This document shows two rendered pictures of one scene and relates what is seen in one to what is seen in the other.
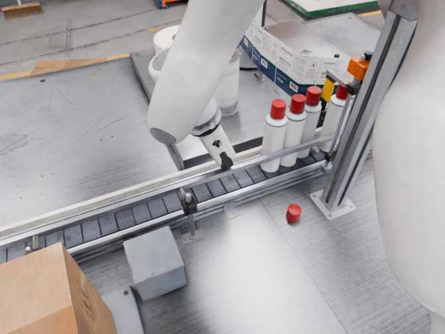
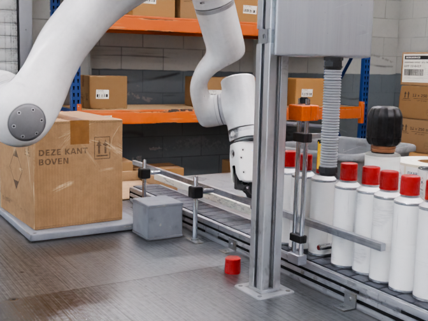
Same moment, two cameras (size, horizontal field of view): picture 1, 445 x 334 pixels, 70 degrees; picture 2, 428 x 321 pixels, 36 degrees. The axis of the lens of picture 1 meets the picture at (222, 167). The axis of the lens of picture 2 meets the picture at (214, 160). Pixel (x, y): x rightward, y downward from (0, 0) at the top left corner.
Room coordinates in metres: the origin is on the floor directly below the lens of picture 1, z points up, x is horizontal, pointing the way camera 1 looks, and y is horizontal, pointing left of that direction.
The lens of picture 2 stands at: (0.25, -1.50, 1.27)
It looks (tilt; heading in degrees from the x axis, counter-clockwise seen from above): 8 degrees down; 83
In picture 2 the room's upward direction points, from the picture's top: 1 degrees clockwise
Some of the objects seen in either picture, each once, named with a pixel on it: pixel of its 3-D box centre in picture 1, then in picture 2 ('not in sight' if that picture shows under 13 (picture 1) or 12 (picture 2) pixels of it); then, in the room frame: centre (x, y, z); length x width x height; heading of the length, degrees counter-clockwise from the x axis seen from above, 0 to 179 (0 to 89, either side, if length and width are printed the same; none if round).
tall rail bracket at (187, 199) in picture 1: (187, 209); (202, 207); (0.42, 0.08, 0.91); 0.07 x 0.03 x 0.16; 24
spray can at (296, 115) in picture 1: (292, 132); (302, 201); (0.61, -0.17, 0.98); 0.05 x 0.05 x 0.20
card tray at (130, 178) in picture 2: not in sight; (123, 185); (0.22, 0.72, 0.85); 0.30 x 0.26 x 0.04; 114
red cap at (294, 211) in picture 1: (293, 213); (232, 264); (0.46, -0.18, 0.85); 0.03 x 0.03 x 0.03
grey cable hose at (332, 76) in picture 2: not in sight; (330, 116); (0.60, -0.38, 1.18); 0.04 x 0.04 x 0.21
